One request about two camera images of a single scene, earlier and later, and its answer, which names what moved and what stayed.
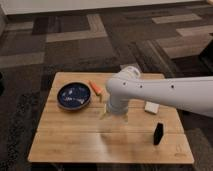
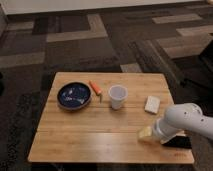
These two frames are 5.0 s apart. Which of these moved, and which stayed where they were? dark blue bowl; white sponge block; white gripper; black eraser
Moved: black eraser; white gripper
Stayed: dark blue bowl; white sponge block
